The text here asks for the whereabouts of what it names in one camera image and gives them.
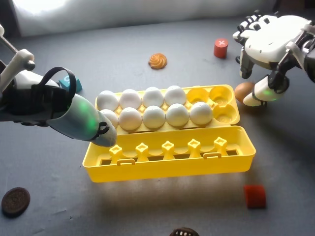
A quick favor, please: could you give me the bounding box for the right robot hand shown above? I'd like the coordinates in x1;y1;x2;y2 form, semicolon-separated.
232;9;313;107

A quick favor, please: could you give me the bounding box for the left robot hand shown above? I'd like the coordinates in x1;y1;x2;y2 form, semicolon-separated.
0;66;118;148

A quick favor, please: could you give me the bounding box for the yellow-brown toy egg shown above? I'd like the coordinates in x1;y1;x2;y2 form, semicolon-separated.
234;82;256;105

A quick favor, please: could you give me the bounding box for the yellow plastic egg box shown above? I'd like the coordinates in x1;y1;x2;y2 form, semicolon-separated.
82;84;256;183

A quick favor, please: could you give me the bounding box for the teal number cube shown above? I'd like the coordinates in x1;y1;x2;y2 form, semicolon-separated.
59;75;83;94

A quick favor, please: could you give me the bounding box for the red cylinder with white cross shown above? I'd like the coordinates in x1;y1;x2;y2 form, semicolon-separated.
213;38;229;59

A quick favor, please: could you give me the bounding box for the grey table cloth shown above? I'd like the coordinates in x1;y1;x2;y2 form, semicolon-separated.
0;14;315;236

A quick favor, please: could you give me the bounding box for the orange swirl toy cookie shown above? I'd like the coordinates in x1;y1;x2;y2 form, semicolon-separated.
148;53;168;70

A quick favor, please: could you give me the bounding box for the dark brown sandwich cookie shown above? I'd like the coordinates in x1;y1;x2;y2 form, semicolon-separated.
1;187;31;218

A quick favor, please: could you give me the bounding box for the white backdrop sheet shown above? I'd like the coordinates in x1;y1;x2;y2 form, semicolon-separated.
12;0;278;37

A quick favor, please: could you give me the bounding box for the chocolate toy cake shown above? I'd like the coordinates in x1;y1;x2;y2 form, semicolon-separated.
169;227;200;236

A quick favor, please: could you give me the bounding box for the red rounded block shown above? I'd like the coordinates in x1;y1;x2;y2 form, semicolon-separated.
243;184;267;209

